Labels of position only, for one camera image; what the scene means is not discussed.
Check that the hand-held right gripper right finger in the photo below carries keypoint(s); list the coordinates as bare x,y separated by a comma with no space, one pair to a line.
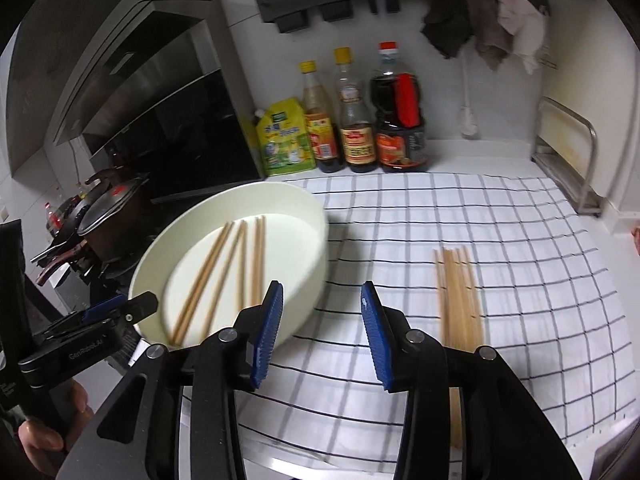
377,335

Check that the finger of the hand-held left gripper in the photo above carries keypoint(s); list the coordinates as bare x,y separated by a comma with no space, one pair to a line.
142,304
102,307

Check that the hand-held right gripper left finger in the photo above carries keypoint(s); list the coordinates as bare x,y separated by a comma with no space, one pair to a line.
265,335

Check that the pile of wooden chopsticks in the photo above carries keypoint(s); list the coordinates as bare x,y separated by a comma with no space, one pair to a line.
258,260

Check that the row of wooden chopsticks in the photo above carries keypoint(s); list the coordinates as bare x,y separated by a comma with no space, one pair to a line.
457,300

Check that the white round basin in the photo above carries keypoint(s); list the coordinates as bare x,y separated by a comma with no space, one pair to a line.
290,240

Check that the person's left hand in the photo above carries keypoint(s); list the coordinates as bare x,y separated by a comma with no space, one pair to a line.
42,440

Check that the black gas stove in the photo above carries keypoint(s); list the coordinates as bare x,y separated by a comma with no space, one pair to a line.
115,272

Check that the dark cooking pot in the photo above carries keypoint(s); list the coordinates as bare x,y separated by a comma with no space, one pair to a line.
125,240

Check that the black frying pan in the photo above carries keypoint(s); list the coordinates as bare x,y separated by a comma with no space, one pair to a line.
50,255

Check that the black-checked white cloth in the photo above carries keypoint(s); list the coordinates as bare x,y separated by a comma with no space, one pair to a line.
400,240

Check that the glass pot lid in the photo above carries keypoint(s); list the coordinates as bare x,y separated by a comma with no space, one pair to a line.
110,205

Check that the clear bottle red cap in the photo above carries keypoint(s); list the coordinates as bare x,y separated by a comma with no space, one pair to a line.
51,216

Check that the yellow-green seasoning pouch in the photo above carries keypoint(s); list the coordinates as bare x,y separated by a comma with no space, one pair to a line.
285,145

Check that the clear soy sauce bottle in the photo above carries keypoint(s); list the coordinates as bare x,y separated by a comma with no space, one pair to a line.
357,145

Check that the large dark red-capped bottle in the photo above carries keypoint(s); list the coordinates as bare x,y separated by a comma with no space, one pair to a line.
397,145

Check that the black steel range hood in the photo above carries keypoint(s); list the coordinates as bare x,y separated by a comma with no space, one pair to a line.
200,120

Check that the amber vinegar bottle yellow cap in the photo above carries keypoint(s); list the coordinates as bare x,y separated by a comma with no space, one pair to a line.
322,140

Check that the white hanging brush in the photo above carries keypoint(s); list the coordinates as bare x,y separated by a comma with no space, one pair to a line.
469,120

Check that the metal board rack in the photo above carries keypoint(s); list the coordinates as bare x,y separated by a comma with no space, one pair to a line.
565,175

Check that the pink rag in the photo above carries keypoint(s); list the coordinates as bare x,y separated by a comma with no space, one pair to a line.
636,240

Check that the brown hanging cloth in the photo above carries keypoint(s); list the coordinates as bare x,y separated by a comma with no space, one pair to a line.
487,30

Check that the pink hanging cloth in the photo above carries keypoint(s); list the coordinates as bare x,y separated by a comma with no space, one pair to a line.
522,25

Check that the white cutting board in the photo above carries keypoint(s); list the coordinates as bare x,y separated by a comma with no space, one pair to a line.
595,60

